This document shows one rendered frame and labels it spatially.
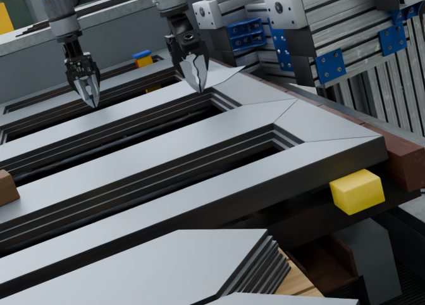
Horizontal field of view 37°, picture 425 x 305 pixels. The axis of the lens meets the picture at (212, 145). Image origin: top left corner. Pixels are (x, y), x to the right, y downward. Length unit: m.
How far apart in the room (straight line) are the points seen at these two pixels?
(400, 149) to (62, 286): 0.52
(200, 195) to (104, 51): 1.56
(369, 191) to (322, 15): 0.90
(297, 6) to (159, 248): 1.02
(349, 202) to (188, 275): 0.29
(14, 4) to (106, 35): 8.43
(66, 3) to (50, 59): 0.72
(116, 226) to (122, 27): 1.57
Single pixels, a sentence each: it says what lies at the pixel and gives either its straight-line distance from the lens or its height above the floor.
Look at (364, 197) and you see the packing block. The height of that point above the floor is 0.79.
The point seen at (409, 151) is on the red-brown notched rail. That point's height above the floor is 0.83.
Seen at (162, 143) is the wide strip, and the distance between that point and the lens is 1.26.
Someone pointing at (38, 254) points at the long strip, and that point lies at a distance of 0.96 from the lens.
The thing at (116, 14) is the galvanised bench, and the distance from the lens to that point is 2.44.
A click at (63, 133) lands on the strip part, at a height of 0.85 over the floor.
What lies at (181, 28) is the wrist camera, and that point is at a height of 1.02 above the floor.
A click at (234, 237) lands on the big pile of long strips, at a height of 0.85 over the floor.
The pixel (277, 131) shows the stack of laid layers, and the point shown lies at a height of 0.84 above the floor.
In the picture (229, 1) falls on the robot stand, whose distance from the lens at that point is 2.18.
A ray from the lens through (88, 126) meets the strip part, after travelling 1.60.
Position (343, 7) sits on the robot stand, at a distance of 1.81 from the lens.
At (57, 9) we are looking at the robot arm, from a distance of 1.74.
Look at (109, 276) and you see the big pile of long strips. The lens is 0.82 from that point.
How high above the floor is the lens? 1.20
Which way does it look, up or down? 18 degrees down
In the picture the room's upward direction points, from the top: 17 degrees counter-clockwise
